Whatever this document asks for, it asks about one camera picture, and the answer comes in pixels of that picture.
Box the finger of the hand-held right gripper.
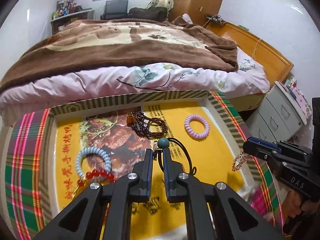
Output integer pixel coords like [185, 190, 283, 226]
[242, 141, 285, 171]
[246, 136, 311, 154]

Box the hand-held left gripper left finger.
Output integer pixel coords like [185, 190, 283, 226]
[34, 149, 153, 240]

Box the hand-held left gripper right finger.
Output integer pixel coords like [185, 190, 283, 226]
[161, 147, 285, 240]

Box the gold chain bracelet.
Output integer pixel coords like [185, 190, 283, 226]
[232, 149, 252, 172]

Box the black hair tie with ball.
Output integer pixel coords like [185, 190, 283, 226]
[152, 137, 197, 178]

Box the dark red bead bracelet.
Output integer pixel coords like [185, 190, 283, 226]
[126, 111, 168, 138]

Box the striped cardboard box yellow inside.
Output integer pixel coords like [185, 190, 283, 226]
[37, 90, 263, 240]

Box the purple spiral hair tie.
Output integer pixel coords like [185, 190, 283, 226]
[184, 114, 210, 139]

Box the light blue spiral hair tie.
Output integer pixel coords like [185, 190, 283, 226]
[75, 147, 112, 180]

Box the person's right hand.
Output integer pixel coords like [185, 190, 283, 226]
[287, 191, 313, 218]

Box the grey drawer cabinet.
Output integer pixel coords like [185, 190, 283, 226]
[247, 81, 313, 143]

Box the pink floral booklet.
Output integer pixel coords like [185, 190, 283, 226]
[291, 86, 313, 118]

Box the power strip with plugs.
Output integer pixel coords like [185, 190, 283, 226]
[205, 14, 227, 24]

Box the bed with brown blanket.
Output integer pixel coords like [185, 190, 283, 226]
[0, 16, 239, 93]

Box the white pillow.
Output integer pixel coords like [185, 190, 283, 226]
[181, 14, 195, 25]

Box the dark brown sofa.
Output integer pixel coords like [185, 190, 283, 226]
[129, 6, 168, 23]

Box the black office chair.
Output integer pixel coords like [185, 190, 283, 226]
[100, 0, 130, 20]

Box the wooden desk with shelves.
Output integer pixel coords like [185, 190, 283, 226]
[50, 9, 95, 35]

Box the row of bottles on desk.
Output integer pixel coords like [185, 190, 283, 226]
[51, 0, 84, 19]

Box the wooden bed frame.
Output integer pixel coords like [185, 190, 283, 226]
[205, 21, 294, 110]

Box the yellow cable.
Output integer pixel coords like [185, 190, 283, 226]
[252, 39, 262, 61]

